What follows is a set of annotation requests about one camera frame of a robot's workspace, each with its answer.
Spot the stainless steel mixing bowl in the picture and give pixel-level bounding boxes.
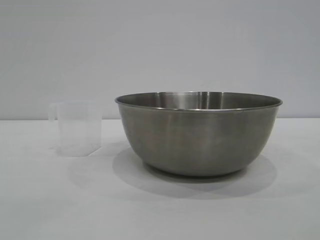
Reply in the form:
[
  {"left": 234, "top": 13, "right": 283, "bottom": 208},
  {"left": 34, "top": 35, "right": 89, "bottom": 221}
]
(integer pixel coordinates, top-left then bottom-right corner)
[{"left": 114, "top": 91, "right": 284, "bottom": 178}]

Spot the clear plastic measuring cup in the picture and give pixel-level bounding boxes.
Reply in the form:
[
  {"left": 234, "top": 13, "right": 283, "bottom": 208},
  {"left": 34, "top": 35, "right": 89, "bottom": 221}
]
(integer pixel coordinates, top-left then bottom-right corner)
[{"left": 48, "top": 100, "right": 101, "bottom": 157}]

